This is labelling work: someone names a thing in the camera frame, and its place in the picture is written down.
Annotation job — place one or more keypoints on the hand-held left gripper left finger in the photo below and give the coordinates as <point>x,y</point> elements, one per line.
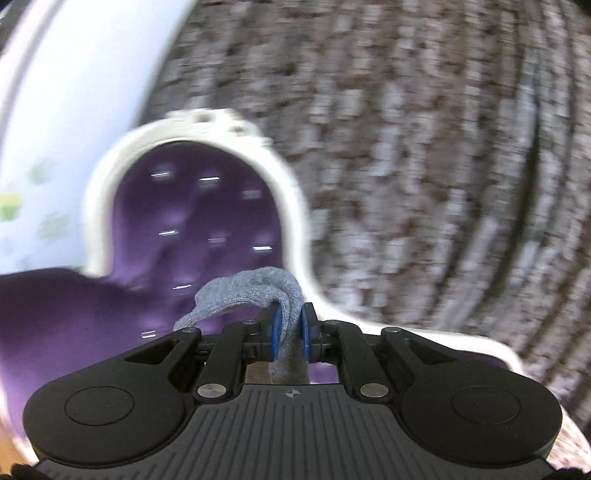
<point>275,328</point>

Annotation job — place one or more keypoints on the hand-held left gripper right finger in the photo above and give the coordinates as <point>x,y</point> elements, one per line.
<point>306,333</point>

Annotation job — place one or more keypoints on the small grey cloth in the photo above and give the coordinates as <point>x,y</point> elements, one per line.
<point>240,286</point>

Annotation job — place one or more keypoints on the grey brown patterned curtain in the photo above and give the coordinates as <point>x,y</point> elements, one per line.
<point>415,161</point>

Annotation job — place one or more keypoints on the purple tufted sofa white frame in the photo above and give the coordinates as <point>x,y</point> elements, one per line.
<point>198,221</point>

